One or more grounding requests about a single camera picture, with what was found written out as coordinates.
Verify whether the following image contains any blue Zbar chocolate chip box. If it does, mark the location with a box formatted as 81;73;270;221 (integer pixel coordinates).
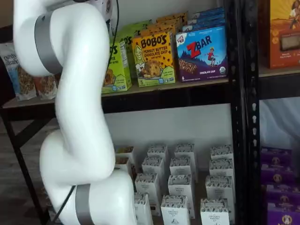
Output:
193;7;225;19
187;15;225;26
175;25;228;83
181;22;226;32

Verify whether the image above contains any black metal shelf frame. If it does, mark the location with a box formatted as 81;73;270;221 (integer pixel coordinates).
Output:
0;0;247;225
245;0;300;225

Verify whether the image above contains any large orange cardboard box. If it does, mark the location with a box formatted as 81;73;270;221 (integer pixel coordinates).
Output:
264;0;300;69

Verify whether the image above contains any white blue Purely Elizabeth bag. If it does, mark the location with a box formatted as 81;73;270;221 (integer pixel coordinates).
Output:
0;43;38;101

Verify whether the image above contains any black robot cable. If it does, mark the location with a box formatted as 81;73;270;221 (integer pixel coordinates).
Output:
50;0;120;223

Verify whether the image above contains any green Bobo's apple pie box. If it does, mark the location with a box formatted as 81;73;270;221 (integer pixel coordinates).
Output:
116;29;135;79
102;39;132;92
126;20;153;38

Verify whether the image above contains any small white snack box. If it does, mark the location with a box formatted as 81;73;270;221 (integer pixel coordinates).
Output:
114;146;135;164
114;157;131;174

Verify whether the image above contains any wooden shelf board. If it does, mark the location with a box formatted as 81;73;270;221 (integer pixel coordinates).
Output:
2;78;229;108
259;67;300;78

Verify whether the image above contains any purple snack box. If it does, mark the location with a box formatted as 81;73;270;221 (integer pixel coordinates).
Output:
261;164;297;186
267;202;300;225
266;184;300;205
261;146;293;166

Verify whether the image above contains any white Organic Pantry box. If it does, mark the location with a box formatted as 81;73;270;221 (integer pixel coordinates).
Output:
205;175;235;203
161;195;191;225
147;145;169;165
142;157;165;179
210;145;234;163
174;144;196;163
135;173;160;211
209;159;234;179
168;174;194;200
200;198;232;225
170;157;193;177
133;192;154;225

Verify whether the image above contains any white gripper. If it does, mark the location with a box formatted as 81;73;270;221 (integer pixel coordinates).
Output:
92;0;113;23

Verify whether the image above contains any yellow Bobo's peanut butter box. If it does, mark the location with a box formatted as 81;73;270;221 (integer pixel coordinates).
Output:
131;32;176;88
140;23;177;38
152;18;182;29
156;12;188;24

